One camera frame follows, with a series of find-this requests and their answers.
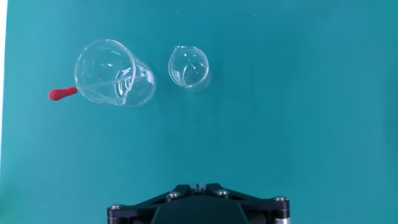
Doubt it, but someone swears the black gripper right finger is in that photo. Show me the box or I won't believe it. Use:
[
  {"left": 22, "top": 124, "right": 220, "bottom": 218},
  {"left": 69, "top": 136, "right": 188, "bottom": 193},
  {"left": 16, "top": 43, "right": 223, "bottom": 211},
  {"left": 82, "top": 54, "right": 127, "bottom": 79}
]
[{"left": 199, "top": 183, "right": 290, "bottom": 224}]

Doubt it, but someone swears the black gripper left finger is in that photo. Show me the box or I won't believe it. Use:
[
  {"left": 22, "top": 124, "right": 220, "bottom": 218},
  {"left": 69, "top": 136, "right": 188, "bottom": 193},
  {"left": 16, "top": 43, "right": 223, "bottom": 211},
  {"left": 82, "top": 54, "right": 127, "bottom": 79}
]
[{"left": 107, "top": 183, "right": 200, "bottom": 224}]

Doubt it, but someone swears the glass dropper with red bulb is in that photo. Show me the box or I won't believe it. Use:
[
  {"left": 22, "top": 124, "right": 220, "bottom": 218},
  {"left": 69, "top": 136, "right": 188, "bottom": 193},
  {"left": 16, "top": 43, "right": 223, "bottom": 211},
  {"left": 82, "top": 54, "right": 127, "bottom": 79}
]
[{"left": 48, "top": 77, "right": 125, "bottom": 102}]

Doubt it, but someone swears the green table mat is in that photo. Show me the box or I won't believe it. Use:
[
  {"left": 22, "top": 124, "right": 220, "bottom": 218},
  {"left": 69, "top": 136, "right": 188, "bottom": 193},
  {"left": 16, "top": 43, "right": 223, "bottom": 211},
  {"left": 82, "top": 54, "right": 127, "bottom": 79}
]
[{"left": 1, "top": 0, "right": 398, "bottom": 224}]

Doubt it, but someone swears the large glass beaker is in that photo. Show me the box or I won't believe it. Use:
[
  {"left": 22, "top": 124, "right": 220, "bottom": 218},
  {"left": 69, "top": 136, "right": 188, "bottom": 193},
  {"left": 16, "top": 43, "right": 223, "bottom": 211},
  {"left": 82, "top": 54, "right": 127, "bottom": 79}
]
[{"left": 73, "top": 39, "right": 156, "bottom": 108}]

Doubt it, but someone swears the small glass beaker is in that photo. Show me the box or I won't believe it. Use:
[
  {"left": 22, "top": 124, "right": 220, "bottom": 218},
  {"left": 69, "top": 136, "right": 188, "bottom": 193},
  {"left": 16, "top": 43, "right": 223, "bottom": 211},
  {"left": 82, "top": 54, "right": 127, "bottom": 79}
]
[{"left": 167, "top": 45, "right": 212, "bottom": 91}]

